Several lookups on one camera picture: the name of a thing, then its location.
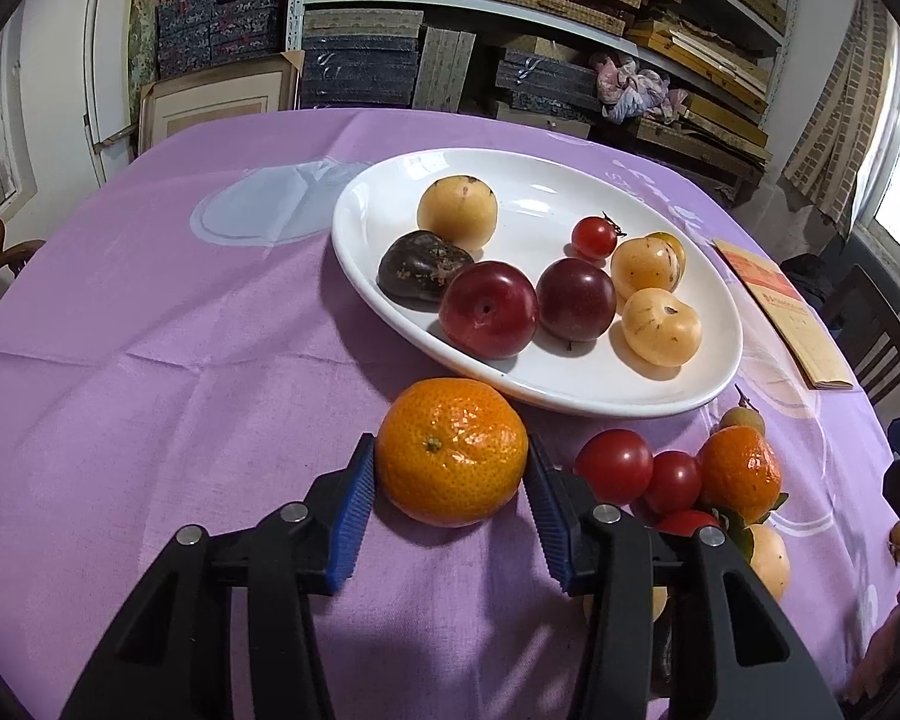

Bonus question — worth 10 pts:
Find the brown paper envelope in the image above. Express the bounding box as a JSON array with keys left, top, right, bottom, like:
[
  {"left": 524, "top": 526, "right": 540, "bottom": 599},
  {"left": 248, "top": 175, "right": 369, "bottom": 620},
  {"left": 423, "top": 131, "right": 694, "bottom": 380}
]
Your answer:
[{"left": 713, "top": 239, "right": 855, "bottom": 390}]

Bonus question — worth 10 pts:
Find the white oval plate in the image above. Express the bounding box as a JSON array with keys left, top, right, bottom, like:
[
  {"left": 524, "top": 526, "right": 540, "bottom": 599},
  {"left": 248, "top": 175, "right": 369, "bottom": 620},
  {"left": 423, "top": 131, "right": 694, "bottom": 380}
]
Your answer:
[{"left": 331, "top": 148, "right": 743, "bottom": 418}]

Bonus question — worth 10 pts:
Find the large yellow loquat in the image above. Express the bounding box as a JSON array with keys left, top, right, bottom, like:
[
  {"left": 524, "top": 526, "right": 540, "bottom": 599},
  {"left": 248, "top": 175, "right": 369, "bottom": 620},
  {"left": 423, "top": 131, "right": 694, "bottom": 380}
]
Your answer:
[{"left": 621, "top": 288, "right": 702, "bottom": 367}]

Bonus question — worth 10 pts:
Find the small yellow loquat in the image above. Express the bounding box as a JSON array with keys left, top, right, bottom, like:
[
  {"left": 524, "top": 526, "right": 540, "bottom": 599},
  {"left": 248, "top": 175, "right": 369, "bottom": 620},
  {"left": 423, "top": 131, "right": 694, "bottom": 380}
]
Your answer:
[{"left": 748, "top": 523, "right": 792, "bottom": 601}]

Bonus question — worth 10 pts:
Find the dark wooden chair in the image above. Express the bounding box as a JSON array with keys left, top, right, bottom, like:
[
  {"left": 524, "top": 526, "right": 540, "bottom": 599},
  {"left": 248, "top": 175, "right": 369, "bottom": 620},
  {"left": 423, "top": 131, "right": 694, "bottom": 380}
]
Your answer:
[{"left": 823, "top": 265, "right": 900, "bottom": 406}]

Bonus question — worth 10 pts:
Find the person's right hand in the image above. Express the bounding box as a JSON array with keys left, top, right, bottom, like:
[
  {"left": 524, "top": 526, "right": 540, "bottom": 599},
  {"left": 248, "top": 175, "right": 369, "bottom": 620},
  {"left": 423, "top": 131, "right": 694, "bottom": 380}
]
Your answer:
[{"left": 845, "top": 590, "right": 900, "bottom": 704}]

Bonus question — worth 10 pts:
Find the dark red plum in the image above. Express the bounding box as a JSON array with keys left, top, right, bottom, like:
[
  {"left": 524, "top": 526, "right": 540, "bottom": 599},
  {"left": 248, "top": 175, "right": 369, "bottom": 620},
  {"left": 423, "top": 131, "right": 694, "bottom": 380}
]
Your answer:
[
  {"left": 536, "top": 257, "right": 616, "bottom": 343},
  {"left": 439, "top": 260, "right": 539, "bottom": 359}
]

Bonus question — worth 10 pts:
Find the pale yellow loquat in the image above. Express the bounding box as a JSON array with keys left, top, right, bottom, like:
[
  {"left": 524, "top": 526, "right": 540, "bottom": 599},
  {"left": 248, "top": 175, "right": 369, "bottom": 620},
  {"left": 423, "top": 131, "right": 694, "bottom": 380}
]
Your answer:
[{"left": 611, "top": 236, "right": 676, "bottom": 301}]

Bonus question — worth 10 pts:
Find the checkered curtain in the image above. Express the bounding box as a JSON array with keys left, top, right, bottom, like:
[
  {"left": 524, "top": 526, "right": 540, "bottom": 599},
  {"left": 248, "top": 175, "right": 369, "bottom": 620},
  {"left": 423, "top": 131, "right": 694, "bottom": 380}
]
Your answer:
[{"left": 782, "top": 0, "right": 896, "bottom": 238}]

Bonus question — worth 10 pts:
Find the pink crumpled cloth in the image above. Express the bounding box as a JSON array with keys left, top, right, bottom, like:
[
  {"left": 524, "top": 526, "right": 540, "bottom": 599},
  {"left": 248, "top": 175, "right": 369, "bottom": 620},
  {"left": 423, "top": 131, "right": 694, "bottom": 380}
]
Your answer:
[{"left": 593, "top": 55, "right": 688, "bottom": 124}]

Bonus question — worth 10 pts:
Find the dark wrinkled passion fruit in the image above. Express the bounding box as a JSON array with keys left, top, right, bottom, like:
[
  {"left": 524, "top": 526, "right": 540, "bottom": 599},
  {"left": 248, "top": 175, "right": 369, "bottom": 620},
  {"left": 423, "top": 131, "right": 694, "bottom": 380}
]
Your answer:
[{"left": 377, "top": 231, "right": 475, "bottom": 304}]

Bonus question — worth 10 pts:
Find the metal storage shelf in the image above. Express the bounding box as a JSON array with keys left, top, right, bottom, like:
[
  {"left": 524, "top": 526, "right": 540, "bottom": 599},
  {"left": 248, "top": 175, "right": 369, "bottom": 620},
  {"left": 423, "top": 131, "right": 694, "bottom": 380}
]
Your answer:
[{"left": 152, "top": 0, "right": 802, "bottom": 166}]

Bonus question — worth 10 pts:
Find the small red cherry tomato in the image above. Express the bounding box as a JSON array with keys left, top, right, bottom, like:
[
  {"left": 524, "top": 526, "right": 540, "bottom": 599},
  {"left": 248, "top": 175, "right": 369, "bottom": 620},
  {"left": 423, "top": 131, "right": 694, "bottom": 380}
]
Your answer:
[{"left": 571, "top": 215, "right": 626, "bottom": 260}]

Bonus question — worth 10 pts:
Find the small yellow tomato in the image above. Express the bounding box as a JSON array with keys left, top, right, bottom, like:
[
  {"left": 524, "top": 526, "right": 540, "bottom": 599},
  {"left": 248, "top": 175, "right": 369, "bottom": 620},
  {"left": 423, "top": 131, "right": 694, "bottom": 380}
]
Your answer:
[{"left": 650, "top": 231, "right": 686, "bottom": 286}]

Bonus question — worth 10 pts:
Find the orange mandarin with leaf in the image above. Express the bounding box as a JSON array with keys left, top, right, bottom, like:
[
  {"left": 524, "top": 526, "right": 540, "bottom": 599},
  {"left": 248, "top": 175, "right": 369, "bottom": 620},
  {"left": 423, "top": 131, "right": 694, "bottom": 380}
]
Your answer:
[{"left": 697, "top": 426, "right": 782, "bottom": 523}]

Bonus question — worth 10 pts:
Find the yellow loquat fruit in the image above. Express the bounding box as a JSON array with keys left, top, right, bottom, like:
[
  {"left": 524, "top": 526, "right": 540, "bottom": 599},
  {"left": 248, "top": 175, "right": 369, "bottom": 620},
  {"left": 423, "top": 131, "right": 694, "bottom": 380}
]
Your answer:
[{"left": 418, "top": 176, "right": 499, "bottom": 252}]

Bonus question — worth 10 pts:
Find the framed picture in cardboard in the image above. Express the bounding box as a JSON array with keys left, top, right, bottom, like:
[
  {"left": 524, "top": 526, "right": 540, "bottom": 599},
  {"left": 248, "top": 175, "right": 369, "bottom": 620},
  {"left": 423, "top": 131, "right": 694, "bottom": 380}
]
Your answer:
[{"left": 137, "top": 50, "right": 305, "bottom": 154}]

